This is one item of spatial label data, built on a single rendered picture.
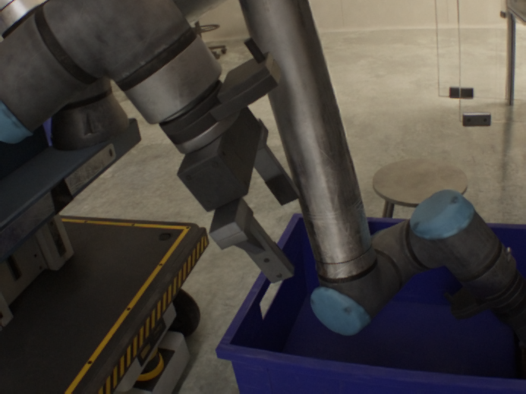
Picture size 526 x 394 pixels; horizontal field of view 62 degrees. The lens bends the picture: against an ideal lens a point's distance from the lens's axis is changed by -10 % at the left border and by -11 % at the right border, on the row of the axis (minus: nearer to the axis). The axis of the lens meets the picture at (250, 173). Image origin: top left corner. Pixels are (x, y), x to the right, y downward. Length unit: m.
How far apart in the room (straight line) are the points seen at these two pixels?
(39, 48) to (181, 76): 0.13
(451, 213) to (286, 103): 0.28
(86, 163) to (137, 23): 0.62
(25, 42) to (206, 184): 0.21
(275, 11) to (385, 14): 4.96
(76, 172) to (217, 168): 0.58
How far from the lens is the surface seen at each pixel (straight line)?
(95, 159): 1.03
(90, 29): 0.43
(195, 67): 0.43
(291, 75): 0.58
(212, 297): 1.52
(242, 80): 0.43
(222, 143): 0.44
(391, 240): 0.77
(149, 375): 1.13
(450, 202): 0.71
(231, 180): 0.43
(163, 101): 0.43
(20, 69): 0.45
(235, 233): 0.42
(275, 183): 0.58
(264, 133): 0.57
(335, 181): 0.61
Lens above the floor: 0.95
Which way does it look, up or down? 25 degrees down
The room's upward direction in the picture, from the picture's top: 9 degrees counter-clockwise
